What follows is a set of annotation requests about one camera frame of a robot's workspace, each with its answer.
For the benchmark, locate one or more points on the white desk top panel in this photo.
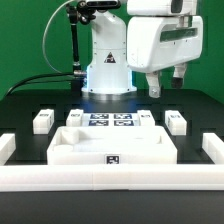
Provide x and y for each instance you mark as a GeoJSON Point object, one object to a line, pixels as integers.
{"type": "Point", "coordinates": [111, 146]}

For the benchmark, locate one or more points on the white U-shaped fence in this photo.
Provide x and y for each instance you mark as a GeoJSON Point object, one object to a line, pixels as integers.
{"type": "Point", "coordinates": [104, 177]}

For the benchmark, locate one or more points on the fiducial marker sheet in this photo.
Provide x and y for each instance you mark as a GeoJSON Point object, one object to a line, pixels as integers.
{"type": "Point", "coordinates": [110, 119]}

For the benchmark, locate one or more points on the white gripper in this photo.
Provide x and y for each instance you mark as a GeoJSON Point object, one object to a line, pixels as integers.
{"type": "Point", "coordinates": [156, 43]}

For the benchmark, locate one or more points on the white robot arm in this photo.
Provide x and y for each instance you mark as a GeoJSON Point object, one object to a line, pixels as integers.
{"type": "Point", "coordinates": [109, 75]}

